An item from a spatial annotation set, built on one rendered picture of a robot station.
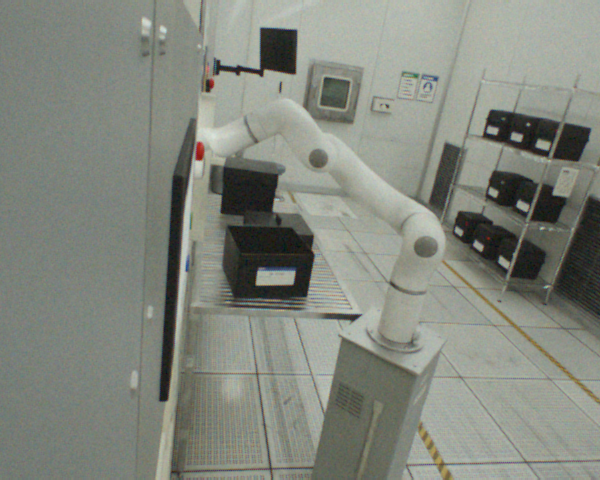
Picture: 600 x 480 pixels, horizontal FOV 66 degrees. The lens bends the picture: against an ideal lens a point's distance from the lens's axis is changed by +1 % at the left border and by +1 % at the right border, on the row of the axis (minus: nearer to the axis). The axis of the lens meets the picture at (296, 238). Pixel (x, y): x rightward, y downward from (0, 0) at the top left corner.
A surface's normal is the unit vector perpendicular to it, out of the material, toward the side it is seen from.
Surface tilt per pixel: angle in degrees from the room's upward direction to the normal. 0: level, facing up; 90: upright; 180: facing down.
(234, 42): 90
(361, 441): 90
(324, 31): 90
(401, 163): 90
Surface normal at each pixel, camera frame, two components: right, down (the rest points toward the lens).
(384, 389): -0.57, 0.21
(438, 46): 0.17, 0.37
